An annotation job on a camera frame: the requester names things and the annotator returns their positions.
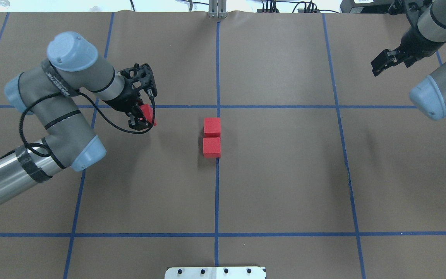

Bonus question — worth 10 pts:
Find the red block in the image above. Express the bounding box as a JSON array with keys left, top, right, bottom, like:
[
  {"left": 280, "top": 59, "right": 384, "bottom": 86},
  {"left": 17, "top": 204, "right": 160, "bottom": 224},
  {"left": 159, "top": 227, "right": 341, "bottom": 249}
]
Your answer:
[
  {"left": 203, "top": 117, "right": 221, "bottom": 138},
  {"left": 203, "top": 137, "right": 221, "bottom": 158},
  {"left": 139, "top": 104, "right": 156, "bottom": 126}
]

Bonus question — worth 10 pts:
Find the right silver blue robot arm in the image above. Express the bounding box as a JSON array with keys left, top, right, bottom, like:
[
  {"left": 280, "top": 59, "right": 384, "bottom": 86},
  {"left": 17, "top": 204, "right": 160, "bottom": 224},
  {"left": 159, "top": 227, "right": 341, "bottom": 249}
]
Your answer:
[{"left": 371, "top": 0, "right": 446, "bottom": 121}]

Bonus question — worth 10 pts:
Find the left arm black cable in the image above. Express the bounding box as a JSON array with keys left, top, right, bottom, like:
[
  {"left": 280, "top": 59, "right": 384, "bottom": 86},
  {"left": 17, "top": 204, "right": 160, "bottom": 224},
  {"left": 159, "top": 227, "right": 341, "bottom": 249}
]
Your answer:
[{"left": 19, "top": 91, "right": 158, "bottom": 158}]

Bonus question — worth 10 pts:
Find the white camera mast base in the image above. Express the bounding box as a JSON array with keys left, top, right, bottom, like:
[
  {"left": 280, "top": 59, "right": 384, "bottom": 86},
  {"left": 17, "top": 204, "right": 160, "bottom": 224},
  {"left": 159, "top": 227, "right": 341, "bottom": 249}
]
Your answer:
[{"left": 164, "top": 266, "right": 267, "bottom": 279}]

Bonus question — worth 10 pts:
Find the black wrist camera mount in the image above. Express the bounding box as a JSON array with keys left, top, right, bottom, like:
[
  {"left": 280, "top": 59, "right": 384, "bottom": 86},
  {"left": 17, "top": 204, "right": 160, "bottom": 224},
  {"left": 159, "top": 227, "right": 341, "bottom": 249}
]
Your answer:
[
  {"left": 387, "top": 0, "right": 433, "bottom": 16},
  {"left": 119, "top": 63, "right": 158, "bottom": 98}
]

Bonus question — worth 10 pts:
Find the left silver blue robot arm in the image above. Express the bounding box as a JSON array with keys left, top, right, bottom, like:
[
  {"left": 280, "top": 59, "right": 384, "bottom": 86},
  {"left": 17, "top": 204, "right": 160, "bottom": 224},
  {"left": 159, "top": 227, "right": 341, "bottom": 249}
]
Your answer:
[{"left": 0, "top": 31, "right": 158, "bottom": 205}]

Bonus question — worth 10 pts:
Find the black power brick box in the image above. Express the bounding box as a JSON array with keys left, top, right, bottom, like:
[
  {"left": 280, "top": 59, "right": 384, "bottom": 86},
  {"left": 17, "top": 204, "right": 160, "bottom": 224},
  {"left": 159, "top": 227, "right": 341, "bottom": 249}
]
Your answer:
[{"left": 340, "top": 0, "right": 394, "bottom": 14}]

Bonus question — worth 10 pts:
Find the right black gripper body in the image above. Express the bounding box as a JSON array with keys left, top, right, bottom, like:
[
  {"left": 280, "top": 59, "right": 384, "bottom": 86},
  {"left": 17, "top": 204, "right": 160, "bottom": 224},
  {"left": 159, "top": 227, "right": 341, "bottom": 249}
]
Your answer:
[{"left": 395, "top": 29, "right": 440, "bottom": 68}]

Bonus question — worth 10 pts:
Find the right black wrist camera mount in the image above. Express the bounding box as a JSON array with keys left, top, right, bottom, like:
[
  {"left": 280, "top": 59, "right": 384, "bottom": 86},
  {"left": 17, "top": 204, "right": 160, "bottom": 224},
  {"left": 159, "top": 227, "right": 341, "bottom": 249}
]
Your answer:
[{"left": 387, "top": 0, "right": 433, "bottom": 16}]

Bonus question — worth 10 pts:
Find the aluminium frame post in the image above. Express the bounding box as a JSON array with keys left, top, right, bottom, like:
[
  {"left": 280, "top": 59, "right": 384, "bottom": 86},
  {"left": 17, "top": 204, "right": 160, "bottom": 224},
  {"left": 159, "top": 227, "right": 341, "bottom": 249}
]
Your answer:
[{"left": 208, "top": 0, "right": 228, "bottom": 19}]

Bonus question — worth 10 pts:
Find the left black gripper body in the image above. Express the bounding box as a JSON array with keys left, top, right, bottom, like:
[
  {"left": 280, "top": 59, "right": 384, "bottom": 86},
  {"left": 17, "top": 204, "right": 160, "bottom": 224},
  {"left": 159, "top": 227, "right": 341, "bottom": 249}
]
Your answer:
[{"left": 103, "top": 79, "right": 141, "bottom": 114}]

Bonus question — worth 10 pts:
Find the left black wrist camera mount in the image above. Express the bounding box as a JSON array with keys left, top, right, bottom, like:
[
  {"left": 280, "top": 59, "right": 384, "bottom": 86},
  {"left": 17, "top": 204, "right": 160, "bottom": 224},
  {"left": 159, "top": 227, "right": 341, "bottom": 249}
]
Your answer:
[{"left": 119, "top": 63, "right": 158, "bottom": 98}]

